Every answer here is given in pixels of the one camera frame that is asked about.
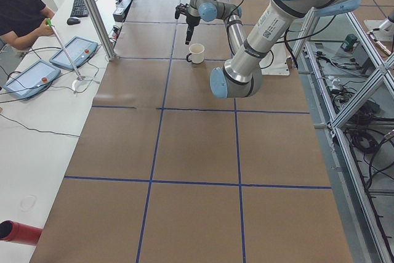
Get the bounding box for black cable bundle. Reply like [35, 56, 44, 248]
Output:
[344, 105, 394, 184]

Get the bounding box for aluminium frame rail structure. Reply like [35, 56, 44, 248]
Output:
[289, 7, 393, 262]

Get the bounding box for red cylinder tube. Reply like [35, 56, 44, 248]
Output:
[1, 221, 42, 246]

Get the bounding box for grey control box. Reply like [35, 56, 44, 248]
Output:
[113, 0, 132, 23]

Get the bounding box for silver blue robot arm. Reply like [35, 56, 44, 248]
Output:
[175, 0, 361, 98]

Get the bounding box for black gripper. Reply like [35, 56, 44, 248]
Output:
[185, 7, 199, 44]

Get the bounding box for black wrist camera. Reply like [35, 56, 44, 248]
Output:
[174, 3, 188, 20]

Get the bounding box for metal rod with green tip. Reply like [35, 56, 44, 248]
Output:
[46, 18, 86, 81]

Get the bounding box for person in black shirt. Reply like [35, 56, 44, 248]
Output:
[0, 0, 56, 51]

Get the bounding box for black computer mouse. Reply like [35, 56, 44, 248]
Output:
[66, 17, 81, 25]

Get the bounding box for black keyboard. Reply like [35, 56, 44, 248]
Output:
[70, 0, 89, 18]

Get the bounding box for left teach pendant tablet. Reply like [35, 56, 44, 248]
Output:
[3, 60, 61, 99]

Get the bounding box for aluminium frame post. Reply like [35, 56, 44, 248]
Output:
[84, 0, 116, 61]

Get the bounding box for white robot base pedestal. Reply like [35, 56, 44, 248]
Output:
[259, 43, 290, 76]

